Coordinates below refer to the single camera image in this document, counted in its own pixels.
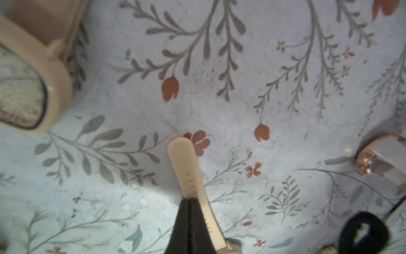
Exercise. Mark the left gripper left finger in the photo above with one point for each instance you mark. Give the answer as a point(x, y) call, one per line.
point(179, 242)

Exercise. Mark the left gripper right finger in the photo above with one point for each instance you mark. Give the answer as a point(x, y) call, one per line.
point(200, 241)

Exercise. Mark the beige watch long diagonal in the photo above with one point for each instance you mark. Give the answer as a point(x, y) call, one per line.
point(185, 164)

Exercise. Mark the green cleaning cloth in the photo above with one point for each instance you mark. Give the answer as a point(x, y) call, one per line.
point(365, 233)

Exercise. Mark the rose gold small watch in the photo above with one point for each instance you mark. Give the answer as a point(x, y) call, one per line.
point(386, 157)

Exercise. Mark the beige watch top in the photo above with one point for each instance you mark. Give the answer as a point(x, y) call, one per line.
point(36, 40)

